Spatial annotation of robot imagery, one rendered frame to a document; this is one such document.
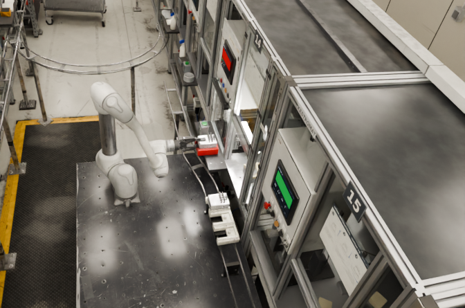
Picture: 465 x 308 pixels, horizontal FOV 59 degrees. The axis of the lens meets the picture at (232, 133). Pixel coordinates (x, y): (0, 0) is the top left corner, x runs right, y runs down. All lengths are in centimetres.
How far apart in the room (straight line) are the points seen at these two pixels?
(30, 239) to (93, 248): 105
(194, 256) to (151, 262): 28
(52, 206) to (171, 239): 145
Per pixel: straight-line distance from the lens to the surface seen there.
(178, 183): 319
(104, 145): 293
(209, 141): 305
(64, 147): 450
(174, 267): 278
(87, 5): 657
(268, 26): 246
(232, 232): 274
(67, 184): 415
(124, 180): 291
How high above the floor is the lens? 308
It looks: 41 degrees down
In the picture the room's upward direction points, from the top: 10 degrees clockwise
